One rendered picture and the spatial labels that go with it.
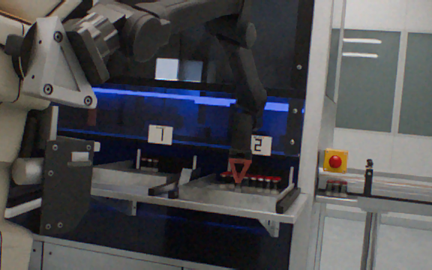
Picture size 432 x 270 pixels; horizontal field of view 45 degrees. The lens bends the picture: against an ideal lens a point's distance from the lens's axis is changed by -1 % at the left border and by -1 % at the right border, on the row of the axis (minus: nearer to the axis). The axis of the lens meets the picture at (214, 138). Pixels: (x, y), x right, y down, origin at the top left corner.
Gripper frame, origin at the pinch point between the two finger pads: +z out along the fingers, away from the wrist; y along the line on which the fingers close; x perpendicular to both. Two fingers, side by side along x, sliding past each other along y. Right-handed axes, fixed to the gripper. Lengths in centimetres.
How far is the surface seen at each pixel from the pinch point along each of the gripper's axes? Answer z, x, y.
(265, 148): -8.9, -8.1, 14.0
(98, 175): 2.6, 41.8, -0.7
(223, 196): 1.5, 4.0, -21.4
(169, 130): -11.5, 24.2, 22.0
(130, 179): 2.4, 31.7, -3.2
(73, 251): 36, 57, 29
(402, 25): -126, -182, 448
